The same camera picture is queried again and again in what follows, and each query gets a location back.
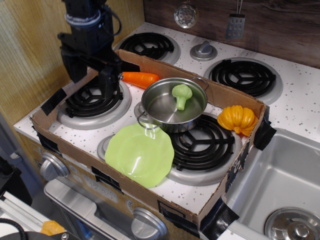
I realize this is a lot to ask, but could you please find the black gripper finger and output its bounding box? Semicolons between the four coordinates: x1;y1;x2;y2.
60;47;87;83
97;63;122;100

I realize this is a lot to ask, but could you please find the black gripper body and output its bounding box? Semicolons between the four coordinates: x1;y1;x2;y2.
58;14;122;70

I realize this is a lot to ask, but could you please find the stainless steel pot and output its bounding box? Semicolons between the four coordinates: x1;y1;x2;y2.
138;77;208;133

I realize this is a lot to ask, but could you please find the green toy broccoli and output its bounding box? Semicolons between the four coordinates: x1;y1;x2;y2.
171;84;193;111

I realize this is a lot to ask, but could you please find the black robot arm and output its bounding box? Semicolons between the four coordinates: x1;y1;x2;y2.
57;0;122;100

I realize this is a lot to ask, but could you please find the orange toy carrot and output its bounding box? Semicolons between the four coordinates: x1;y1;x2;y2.
121;72;160;89

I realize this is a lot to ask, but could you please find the front left stove burner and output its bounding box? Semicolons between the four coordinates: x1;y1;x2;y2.
57;76;132;130

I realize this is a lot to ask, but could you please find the stove burner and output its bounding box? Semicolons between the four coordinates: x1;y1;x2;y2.
115;32;181;65
57;76;132;130
167;113;243;187
204;57;284;105

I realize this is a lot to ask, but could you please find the silver centre stove knob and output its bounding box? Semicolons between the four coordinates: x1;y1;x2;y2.
134;101;150;123

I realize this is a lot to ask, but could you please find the silver stove knob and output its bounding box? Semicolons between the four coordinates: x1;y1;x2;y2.
96;134;114;162
134;101;150;123
189;41;218;62

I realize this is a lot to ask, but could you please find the back left stove burner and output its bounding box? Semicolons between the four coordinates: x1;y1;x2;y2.
115;32;181;65

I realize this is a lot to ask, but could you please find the silver front stove knob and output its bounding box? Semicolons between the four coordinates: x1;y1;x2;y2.
96;134;114;162

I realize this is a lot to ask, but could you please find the light green plastic plate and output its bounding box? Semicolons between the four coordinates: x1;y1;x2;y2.
104;123;175;188

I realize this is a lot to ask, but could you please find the hanging metal strainer ladle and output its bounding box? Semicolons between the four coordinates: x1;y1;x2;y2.
173;0;199;29

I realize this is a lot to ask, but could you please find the brown cardboard fence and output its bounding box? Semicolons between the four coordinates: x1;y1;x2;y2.
29;48;277;240

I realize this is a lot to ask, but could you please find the silver top stove knob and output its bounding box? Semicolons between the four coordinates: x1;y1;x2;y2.
189;41;218;62

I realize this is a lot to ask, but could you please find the left silver oven knob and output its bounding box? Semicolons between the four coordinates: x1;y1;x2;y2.
39;152;70;182

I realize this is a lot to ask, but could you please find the silver oven knob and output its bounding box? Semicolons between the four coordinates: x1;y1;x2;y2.
39;152;70;182
131;207;168;240

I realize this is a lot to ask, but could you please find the front right stove burner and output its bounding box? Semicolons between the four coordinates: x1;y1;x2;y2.
167;113;243;187

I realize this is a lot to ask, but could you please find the hanging grey slotted spatula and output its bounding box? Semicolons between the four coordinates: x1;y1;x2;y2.
225;0;246;40

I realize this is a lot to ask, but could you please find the orange toy pumpkin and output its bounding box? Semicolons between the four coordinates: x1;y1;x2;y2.
217;105;258;137

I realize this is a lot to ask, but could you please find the back right stove burner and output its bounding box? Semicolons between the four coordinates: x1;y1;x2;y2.
204;57;284;105

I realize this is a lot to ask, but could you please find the right silver oven knob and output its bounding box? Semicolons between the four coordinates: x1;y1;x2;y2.
131;207;168;240

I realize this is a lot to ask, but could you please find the orange yellow cloth scrap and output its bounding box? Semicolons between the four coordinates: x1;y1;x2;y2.
40;220;66;236

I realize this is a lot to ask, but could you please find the grey toy sink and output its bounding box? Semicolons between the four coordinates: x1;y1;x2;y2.
224;129;320;240

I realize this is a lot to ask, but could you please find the silver sink drain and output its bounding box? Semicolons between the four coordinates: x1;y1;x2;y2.
263;207;320;240

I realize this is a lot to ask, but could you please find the silver oven door handle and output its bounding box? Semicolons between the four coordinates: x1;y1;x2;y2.
44;180;133;240

